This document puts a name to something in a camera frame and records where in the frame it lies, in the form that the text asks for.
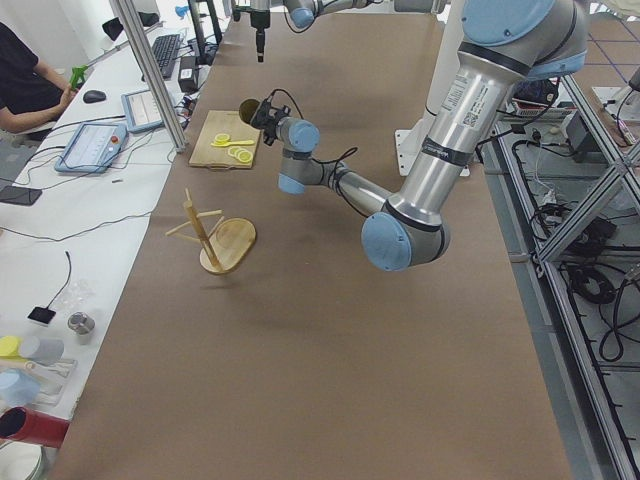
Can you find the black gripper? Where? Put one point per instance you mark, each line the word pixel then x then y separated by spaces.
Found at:
pixel 271 124
pixel 259 20

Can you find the dark teal cup yellow inside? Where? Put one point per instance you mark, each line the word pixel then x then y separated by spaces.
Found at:
pixel 247 110

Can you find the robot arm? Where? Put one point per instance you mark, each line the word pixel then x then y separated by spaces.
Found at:
pixel 502 43
pixel 304 13

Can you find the wooden cup storage rack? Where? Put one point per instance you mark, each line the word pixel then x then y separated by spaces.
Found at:
pixel 224 242

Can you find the grey cup on tray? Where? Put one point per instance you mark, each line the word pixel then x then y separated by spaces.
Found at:
pixel 45 351

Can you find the yellow cup on tray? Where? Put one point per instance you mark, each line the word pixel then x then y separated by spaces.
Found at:
pixel 9 347

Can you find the light blue cup on tray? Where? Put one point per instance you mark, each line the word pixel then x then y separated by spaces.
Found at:
pixel 18 388

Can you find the yellow plastic knife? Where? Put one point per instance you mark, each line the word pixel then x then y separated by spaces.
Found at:
pixel 236 143

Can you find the bamboo cutting board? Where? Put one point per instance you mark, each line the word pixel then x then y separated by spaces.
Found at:
pixel 220 121

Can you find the black computer keyboard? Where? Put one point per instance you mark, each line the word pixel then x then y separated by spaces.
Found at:
pixel 165 50

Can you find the far teach pendant tablet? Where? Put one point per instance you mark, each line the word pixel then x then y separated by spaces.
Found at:
pixel 141 112

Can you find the teach pendant tablet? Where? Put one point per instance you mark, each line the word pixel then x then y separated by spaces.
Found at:
pixel 141 112
pixel 92 148

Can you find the near teach pendant tablet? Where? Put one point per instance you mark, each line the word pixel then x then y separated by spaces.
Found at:
pixel 92 148

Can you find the black computer mouse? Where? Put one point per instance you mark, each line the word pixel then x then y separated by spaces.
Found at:
pixel 94 96

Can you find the seated person black shirt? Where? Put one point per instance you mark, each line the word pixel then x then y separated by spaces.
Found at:
pixel 33 94

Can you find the black smartphone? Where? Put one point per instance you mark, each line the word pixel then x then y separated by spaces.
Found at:
pixel 19 196

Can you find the red cylinder bottle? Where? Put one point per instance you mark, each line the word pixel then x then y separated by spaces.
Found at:
pixel 33 427

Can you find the white bowl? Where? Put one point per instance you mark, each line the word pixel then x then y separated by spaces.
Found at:
pixel 22 461

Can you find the aluminium frame post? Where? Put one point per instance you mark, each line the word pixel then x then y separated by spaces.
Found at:
pixel 129 17

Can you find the green handled tool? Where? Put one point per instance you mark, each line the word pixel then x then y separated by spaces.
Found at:
pixel 78 76

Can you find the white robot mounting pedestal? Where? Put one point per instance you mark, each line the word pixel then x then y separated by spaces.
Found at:
pixel 408 142

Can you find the black square puck with cable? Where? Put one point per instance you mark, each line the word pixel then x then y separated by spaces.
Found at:
pixel 41 315

